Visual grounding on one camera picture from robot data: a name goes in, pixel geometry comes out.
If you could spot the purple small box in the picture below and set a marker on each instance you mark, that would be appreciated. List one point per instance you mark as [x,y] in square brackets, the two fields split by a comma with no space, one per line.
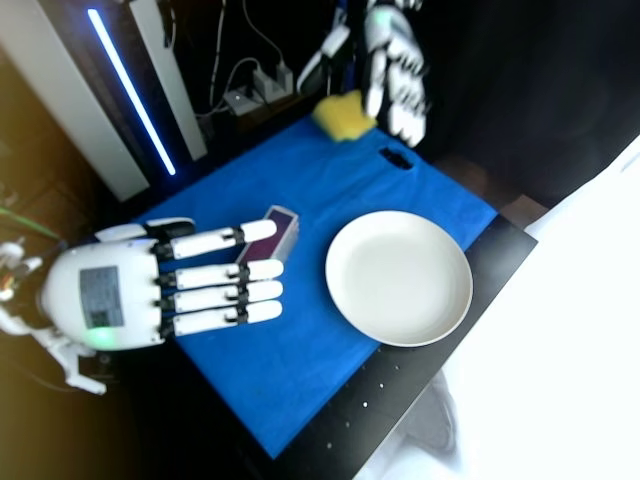
[280,227]

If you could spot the grey power strip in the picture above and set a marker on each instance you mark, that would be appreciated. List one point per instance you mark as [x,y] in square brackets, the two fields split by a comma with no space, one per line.
[260,87]

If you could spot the yellow sponge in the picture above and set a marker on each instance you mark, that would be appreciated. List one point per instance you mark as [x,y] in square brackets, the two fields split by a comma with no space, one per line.
[340,115]

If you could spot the white tower with blue light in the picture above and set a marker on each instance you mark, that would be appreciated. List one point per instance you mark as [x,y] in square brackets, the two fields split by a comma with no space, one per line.
[165,75]

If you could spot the blue cloth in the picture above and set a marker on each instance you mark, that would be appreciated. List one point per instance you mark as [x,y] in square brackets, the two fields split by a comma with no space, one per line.
[280,375]

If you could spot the white round plate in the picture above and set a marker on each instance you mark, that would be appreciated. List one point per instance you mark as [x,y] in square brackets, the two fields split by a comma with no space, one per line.
[400,280]

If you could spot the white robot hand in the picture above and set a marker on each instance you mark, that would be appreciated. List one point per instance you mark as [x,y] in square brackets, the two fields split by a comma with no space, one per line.
[100,295]
[400,65]

